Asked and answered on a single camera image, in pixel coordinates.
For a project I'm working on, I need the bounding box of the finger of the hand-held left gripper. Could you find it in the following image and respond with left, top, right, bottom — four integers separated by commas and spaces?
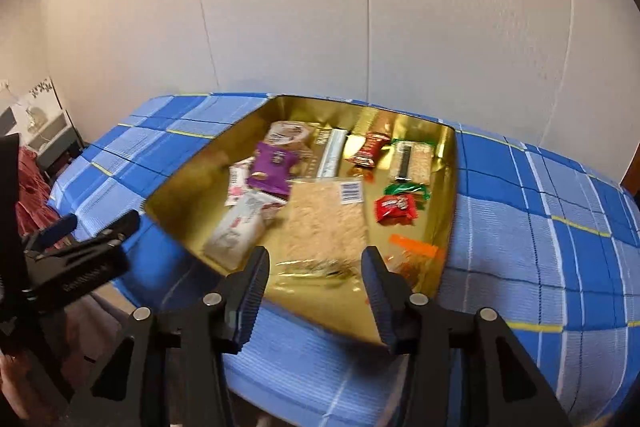
22, 209, 141, 261
37, 213, 79, 251

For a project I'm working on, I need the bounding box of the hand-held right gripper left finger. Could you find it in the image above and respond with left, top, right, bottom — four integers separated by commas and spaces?
90, 246, 271, 427

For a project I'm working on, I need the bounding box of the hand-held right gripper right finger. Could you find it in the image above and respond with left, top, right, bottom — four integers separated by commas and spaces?
361, 246, 571, 427

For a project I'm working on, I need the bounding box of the orange candy packet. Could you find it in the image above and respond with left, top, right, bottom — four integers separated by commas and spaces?
387, 234, 441, 288

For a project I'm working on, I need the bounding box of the white snack packet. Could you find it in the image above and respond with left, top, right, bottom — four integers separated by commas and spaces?
202, 192, 286, 270

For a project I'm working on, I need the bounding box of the gold tin box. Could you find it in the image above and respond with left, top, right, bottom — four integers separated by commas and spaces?
144, 95, 458, 348

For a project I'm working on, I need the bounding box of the large rice crisp packet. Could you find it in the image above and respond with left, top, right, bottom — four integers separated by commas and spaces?
272, 177, 371, 280

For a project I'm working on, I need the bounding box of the small red snack packet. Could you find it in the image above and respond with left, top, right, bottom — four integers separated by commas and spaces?
375, 183, 431, 226

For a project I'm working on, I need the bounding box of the pink white slim packet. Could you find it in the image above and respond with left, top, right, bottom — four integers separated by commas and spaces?
227, 159, 257, 208

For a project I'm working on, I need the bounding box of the purple snack packet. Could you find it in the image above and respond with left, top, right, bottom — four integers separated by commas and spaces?
247, 142, 299, 198

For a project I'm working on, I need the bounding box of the rice crisp bar green wrapper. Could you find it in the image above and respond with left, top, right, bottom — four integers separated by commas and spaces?
390, 139, 436, 184

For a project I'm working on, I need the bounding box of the dark red snack packet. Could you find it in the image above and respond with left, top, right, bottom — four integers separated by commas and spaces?
345, 131, 391, 168

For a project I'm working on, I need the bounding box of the long gold packet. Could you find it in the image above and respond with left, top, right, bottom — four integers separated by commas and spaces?
305, 127, 348, 180

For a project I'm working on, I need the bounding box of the round cake clear packet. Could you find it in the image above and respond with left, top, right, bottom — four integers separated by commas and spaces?
265, 121, 321, 152

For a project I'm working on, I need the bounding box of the red patterned cloth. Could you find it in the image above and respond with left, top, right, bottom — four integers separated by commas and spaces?
17, 147, 67, 239

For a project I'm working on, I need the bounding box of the grey white nightstand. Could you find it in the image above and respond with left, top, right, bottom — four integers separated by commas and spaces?
0, 77, 87, 180

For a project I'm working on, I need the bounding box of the blue plaid bed sheet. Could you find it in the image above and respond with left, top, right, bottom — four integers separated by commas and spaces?
47, 93, 640, 427

